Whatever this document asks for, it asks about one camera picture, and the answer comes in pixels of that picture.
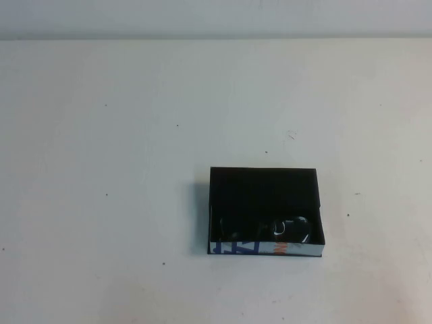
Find black sunglasses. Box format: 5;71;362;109
219;215;313;245

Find black printed glasses case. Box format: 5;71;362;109
206;165;327;259

